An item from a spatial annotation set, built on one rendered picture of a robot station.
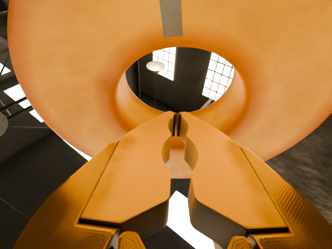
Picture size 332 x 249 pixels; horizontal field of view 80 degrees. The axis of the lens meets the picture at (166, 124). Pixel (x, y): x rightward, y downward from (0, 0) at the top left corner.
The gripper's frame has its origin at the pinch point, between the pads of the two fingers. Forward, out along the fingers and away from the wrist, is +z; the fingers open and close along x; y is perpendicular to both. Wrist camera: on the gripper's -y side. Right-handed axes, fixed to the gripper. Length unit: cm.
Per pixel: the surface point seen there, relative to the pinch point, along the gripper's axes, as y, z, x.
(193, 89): 303, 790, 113
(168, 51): 161, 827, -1
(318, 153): 17.6, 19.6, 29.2
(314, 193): 29.2, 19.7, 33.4
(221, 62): 165, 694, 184
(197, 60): 173, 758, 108
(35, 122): 474, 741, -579
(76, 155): 521, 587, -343
